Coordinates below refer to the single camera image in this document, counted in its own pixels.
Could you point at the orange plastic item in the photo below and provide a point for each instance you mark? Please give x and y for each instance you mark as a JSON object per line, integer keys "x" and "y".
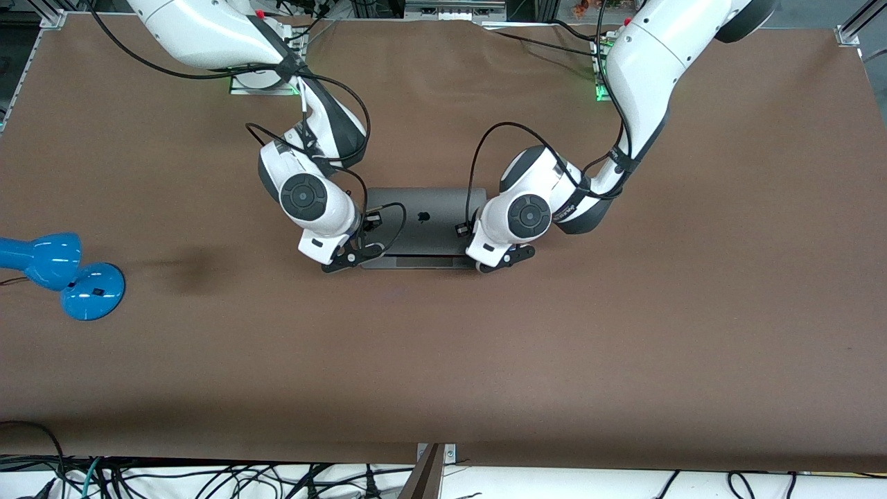
{"x": 581, "y": 7}

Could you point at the blue desk lamp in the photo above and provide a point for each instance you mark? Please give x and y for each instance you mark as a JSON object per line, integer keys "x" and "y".
{"x": 90, "y": 294}

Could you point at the aluminium frame corner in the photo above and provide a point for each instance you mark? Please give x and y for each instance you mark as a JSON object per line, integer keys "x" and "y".
{"x": 54, "y": 17}
{"x": 859, "y": 24}

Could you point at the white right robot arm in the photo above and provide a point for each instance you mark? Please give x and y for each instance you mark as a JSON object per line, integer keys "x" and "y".
{"x": 303, "y": 196}

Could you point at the grey laptop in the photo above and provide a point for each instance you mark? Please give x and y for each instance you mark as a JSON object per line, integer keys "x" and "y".
{"x": 429, "y": 239}

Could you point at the grey power strip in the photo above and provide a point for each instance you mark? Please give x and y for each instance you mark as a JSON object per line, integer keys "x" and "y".
{"x": 454, "y": 10}

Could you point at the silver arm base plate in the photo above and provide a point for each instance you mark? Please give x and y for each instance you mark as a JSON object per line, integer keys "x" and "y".
{"x": 599, "y": 66}
{"x": 235, "y": 91}

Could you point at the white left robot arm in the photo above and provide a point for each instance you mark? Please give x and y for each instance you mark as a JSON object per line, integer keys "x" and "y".
{"x": 530, "y": 216}

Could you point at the silver clamp bracket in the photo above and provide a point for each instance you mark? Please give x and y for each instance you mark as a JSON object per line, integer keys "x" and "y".
{"x": 450, "y": 454}

